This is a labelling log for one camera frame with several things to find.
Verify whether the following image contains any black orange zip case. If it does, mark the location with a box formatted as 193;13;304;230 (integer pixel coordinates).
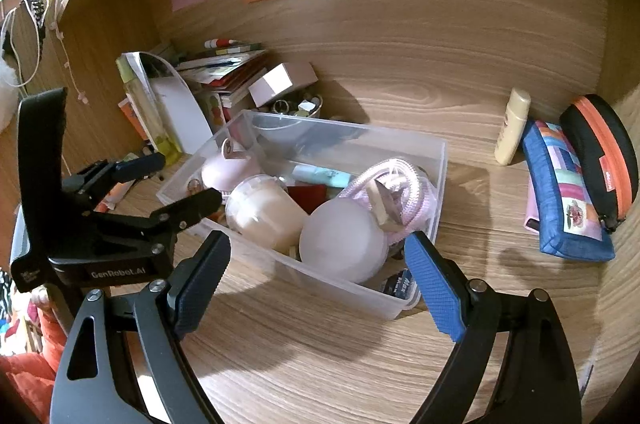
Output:
560;94;639;233

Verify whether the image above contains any white cord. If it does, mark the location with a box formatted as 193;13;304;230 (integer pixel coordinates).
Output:
0;0;91;105

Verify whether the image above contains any yellow green spray bottle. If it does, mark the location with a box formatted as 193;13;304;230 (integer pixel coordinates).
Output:
116;52;181;166

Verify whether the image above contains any cream lotion bottle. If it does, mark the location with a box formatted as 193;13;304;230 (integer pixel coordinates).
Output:
494;88;530;166

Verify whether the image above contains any white round cushion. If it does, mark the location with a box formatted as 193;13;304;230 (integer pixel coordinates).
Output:
298;197;388;283

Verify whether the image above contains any orange sleeve forearm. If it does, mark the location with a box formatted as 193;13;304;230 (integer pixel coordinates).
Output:
1;308;66;423

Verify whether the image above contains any small white pink box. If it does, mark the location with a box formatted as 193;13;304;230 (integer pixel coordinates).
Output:
248;62;318;107

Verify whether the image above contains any red cloth pouch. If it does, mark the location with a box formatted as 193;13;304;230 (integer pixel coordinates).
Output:
288;184;328;215

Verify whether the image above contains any teal tube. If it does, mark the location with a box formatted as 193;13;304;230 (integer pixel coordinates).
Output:
291;164;352;189

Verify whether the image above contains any pink round case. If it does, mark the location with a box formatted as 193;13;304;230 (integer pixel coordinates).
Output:
201;138;264;195

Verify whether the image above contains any blue card box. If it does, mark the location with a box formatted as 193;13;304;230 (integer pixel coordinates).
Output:
380;269;413;300

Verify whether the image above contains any clear plastic storage bin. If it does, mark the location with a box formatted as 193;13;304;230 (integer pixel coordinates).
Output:
157;111;448;320

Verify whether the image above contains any orange packet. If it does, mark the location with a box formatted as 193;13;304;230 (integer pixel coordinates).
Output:
118;98;149;141

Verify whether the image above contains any blue patchwork pencil case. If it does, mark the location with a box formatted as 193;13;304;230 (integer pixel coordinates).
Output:
522;119;615;262

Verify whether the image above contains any stack of books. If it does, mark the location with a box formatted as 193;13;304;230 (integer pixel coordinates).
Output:
176;43;269;109

